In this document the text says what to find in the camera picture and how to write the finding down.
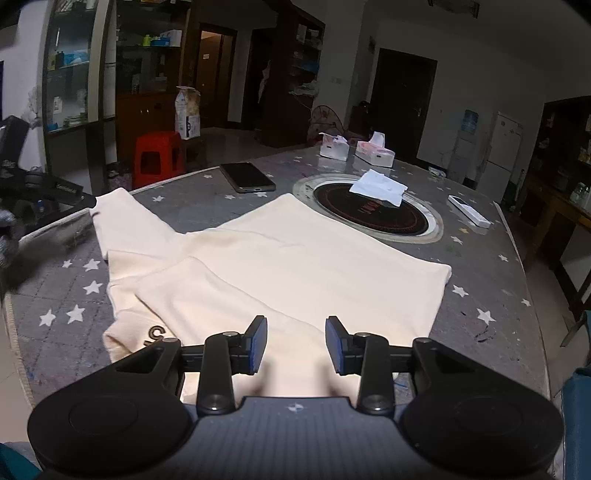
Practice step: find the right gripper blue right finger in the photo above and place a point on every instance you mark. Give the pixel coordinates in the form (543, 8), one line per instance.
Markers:
(340, 346)

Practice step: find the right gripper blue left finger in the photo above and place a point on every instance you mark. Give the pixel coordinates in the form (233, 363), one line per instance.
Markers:
(252, 346)

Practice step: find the cream sweater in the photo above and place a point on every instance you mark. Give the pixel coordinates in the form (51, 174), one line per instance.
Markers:
(282, 261)

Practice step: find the red plastic stool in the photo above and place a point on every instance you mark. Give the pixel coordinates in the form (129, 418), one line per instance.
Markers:
(158, 156)

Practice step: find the round induction cooktop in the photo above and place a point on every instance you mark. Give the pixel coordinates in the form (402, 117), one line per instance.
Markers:
(415, 221)

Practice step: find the black smartphone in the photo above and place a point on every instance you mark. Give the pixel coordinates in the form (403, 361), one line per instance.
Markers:
(244, 177)

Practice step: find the white tissue paper sheet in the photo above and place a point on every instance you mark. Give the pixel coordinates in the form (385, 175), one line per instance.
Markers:
(377, 186)

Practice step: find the white paper bag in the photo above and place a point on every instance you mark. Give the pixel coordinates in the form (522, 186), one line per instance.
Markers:
(187, 114)

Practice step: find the white remote control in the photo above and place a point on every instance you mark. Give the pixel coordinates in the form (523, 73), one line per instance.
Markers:
(468, 211)

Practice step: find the white pink tissue box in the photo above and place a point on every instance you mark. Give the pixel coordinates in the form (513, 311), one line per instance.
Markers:
(374, 151)

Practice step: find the small white pink box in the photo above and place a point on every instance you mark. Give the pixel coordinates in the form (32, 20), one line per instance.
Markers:
(334, 147)

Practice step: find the water dispenser with blue bottle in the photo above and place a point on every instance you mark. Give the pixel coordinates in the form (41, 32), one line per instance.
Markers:
(463, 156)

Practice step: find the polka dot play tent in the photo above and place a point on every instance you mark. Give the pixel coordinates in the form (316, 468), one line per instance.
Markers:
(324, 120)

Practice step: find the white refrigerator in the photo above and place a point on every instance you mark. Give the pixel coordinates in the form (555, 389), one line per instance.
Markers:
(500, 156)

